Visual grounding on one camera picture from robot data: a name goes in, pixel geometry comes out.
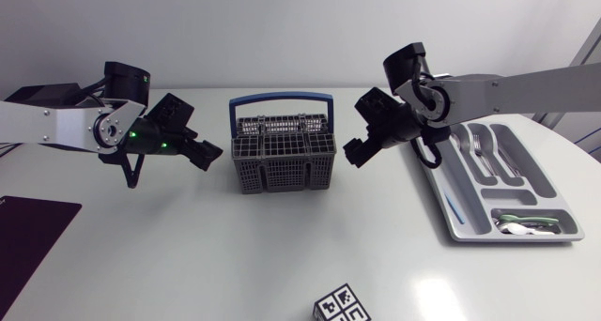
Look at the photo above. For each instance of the steel fork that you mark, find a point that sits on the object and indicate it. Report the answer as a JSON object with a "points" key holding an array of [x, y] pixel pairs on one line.
{"points": [[482, 154]]}

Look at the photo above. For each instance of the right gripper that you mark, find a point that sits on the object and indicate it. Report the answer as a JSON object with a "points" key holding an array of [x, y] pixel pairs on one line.
{"points": [[375, 140]]}

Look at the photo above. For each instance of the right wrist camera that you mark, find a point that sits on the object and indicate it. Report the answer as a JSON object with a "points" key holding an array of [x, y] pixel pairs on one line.
{"points": [[376, 106]]}

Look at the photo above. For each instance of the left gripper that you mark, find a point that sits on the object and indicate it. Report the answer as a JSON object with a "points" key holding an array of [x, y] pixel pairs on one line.
{"points": [[202, 153]]}

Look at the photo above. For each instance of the grey cutlery tray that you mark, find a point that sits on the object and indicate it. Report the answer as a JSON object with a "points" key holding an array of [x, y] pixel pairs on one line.
{"points": [[512, 196]]}

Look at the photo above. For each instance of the thin blue plastic stick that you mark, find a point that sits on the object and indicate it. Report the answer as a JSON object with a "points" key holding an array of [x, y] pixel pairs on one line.
{"points": [[454, 208]]}

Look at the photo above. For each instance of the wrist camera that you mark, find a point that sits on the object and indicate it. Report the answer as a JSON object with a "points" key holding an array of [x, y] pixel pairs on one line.
{"points": [[376, 106], [171, 110]]}

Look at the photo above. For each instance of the black-and-white patterned cube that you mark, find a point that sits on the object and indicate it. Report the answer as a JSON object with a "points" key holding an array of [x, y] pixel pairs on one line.
{"points": [[342, 304]]}

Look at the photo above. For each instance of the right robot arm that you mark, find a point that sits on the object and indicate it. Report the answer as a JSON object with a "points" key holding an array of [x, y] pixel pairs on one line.
{"points": [[516, 93]]}

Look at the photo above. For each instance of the green plastic spoon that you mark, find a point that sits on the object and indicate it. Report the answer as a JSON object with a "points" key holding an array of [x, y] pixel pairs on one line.
{"points": [[528, 218]]}

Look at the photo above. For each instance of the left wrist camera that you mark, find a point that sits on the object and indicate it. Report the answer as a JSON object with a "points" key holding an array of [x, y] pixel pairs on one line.
{"points": [[171, 110]]}

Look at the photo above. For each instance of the dark mat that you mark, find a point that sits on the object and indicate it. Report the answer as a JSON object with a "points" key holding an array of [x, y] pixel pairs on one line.
{"points": [[28, 236]]}

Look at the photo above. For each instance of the white plastic spoon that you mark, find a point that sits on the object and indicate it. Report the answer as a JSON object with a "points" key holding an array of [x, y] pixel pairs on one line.
{"points": [[521, 229]]}

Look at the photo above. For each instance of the grey cutlery basket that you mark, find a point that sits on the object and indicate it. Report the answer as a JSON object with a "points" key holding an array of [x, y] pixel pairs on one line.
{"points": [[283, 157]]}

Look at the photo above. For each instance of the steel knife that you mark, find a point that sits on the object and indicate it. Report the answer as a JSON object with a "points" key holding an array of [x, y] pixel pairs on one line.
{"points": [[509, 162]]}

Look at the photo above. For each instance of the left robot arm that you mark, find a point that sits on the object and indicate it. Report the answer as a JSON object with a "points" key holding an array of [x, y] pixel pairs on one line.
{"points": [[61, 124]]}

